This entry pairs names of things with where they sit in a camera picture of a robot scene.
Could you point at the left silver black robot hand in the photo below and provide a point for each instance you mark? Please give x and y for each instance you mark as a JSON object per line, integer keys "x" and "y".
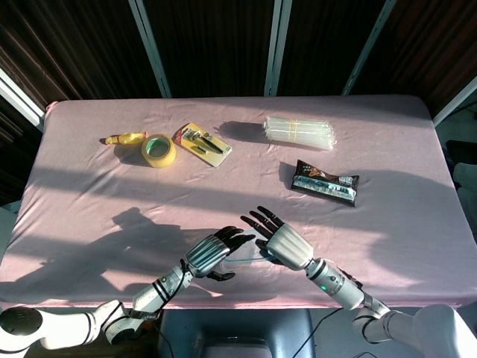
{"x": 205, "y": 253}

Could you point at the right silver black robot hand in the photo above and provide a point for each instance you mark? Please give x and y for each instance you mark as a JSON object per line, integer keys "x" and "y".
{"x": 288, "y": 244}

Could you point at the clear container with teal rim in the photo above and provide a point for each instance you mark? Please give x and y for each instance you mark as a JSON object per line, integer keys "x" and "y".
{"x": 228, "y": 269}

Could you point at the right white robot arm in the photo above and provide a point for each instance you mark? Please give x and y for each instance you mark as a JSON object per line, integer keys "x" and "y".
{"x": 343, "y": 287}

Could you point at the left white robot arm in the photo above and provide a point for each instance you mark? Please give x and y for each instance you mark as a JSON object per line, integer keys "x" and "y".
{"x": 112, "y": 320}

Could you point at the dark brown snack packet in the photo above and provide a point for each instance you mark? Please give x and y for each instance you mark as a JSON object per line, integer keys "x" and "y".
{"x": 324, "y": 184}

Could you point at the grey robot torso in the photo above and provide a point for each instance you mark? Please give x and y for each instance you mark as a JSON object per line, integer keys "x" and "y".
{"x": 238, "y": 332}

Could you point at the nail clipper set card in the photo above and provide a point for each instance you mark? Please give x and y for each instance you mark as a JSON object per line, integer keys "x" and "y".
{"x": 212, "y": 154}

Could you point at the yellow tape roll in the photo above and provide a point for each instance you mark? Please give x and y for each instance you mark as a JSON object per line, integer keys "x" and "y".
{"x": 158, "y": 158}

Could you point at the pink tablecloth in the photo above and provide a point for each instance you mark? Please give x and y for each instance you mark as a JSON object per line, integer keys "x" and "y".
{"x": 112, "y": 201}

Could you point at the bundle of clear plastic tubes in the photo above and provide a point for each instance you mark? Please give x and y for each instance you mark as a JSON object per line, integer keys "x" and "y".
{"x": 298, "y": 132}

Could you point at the grey window frame post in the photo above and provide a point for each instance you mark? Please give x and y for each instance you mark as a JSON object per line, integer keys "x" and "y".
{"x": 279, "y": 44}
{"x": 454, "y": 100}
{"x": 369, "y": 44}
{"x": 151, "y": 48}
{"x": 20, "y": 97}

